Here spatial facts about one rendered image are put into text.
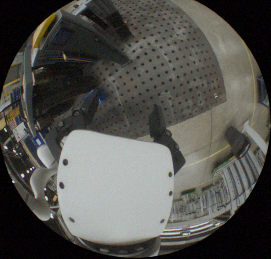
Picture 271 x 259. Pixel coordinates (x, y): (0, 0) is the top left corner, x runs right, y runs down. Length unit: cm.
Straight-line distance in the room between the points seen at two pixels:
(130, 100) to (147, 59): 28
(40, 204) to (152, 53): 94
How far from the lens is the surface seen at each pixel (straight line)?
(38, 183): 56
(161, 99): 50
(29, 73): 21
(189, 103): 56
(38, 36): 18
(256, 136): 308
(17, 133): 170
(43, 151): 67
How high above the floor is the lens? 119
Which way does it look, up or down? 60 degrees down
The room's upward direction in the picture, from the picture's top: 158 degrees counter-clockwise
